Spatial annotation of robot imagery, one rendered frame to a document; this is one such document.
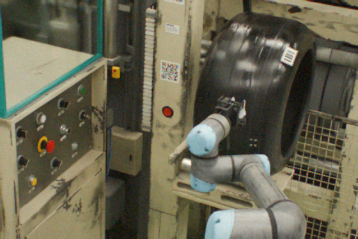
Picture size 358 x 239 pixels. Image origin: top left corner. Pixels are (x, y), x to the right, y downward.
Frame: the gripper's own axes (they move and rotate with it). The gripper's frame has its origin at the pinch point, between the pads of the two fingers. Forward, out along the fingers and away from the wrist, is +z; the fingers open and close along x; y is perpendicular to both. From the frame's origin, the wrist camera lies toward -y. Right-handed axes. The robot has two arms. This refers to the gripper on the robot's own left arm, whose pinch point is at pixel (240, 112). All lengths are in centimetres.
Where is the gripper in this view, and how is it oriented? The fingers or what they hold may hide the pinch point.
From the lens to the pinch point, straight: 219.5
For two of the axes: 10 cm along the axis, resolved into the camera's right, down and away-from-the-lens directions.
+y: 1.1, -9.2, -3.7
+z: 4.0, -3.0, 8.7
